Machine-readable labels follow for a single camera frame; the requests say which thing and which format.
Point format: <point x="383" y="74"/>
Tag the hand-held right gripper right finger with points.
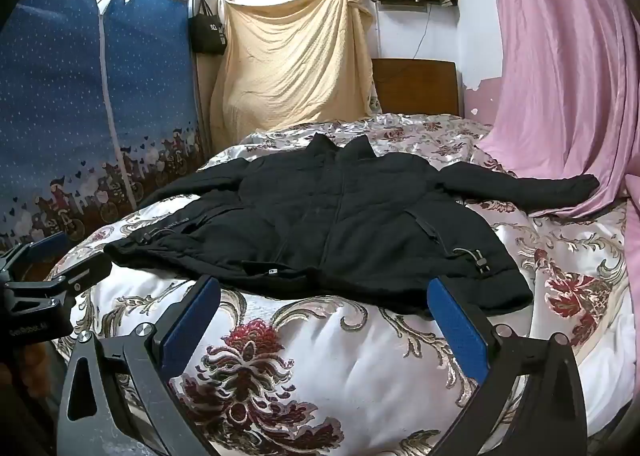
<point x="457" y="331"/>

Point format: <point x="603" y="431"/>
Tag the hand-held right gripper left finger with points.
<point x="192" y="326"/>

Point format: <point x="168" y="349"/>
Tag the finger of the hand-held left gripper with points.
<point x="47" y="247"/>
<point x="82" y="273"/>

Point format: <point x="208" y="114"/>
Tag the black padded jacket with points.
<point x="325" y="216"/>

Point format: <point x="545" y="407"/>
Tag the floral satin bedspread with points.
<point x="300" y="351"/>

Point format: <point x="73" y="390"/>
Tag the blue fabric wardrobe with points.
<point x="60" y="111"/>

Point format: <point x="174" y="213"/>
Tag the wooden headboard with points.
<point x="415" y="86"/>

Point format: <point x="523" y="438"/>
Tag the black tote bag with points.
<point x="207" y="31"/>

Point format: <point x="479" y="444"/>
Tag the beige hanging sheet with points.
<point x="290" y="71"/>

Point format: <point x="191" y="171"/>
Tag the pink curtain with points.
<point x="560" y="61"/>

